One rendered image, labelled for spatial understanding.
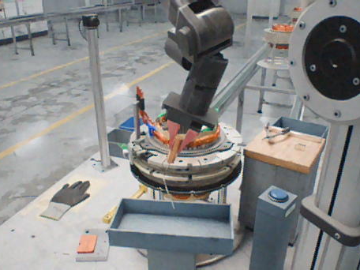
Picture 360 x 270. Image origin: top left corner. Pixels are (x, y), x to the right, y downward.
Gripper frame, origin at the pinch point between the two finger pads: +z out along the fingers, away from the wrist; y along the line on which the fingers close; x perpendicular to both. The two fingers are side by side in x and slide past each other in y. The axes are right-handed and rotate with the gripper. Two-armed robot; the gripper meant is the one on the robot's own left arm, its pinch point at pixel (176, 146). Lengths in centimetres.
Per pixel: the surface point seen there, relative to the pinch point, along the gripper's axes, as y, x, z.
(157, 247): -4.5, 9.2, 17.7
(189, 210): -8.1, -1.8, 14.9
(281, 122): -30, -58, 9
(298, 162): -31.0, -25.5, 4.9
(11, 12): 550, -717, 262
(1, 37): 538, -670, 317
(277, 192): -26.4, -13.1, 8.4
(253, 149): -19.9, -30.3, 9.0
